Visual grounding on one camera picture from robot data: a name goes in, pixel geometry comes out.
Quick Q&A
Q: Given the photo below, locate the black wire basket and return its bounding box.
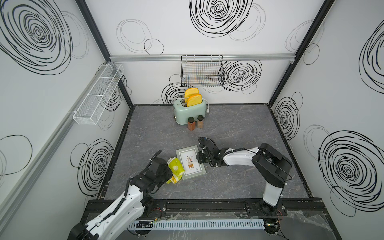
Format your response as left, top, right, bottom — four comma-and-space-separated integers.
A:
181, 55, 224, 88

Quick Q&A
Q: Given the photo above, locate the back toast slice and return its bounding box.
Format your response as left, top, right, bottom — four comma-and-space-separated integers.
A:
184, 88, 200, 98

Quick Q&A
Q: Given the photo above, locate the white slotted cable duct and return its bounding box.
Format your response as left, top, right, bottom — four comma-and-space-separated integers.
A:
127, 219, 267, 231

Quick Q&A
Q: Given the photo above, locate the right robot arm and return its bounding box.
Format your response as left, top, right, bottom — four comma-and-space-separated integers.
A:
197, 137, 293, 216

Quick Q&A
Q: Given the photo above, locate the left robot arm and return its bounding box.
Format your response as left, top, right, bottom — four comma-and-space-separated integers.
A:
68, 150, 173, 240

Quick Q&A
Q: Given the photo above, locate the green picture frame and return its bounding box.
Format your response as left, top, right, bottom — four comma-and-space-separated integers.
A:
176, 146, 207, 180

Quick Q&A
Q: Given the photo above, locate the brown spice jar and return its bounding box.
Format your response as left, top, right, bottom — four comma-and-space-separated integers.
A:
197, 115, 204, 129

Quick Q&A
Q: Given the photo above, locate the mint green toaster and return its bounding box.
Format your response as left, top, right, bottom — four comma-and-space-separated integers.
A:
173, 98, 208, 125

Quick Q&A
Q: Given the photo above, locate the white wire shelf basket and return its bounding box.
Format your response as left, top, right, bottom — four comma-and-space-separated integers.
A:
73, 63, 124, 125

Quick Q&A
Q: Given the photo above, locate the yellow green cloth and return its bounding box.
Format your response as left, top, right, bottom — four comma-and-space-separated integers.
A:
167, 158, 185, 184

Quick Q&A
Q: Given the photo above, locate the toast slice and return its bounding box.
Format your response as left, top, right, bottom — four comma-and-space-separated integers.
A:
184, 88, 200, 98
187, 94, 203, 107

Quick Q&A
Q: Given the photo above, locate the red spice jar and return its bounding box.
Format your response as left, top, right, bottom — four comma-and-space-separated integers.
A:
188, 117, 196, 131

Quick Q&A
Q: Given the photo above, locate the front toast slice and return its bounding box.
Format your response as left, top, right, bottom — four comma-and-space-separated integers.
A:
187, 94, 203, 107

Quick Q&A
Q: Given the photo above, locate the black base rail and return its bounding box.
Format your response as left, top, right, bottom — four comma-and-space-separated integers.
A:
86, 197, 328, 217

